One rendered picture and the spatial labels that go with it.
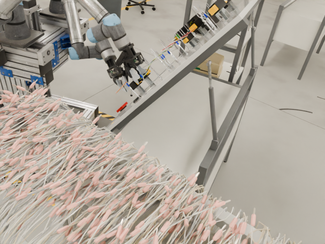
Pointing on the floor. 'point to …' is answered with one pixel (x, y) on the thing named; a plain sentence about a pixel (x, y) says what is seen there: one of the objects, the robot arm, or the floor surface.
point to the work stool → (138, 5)
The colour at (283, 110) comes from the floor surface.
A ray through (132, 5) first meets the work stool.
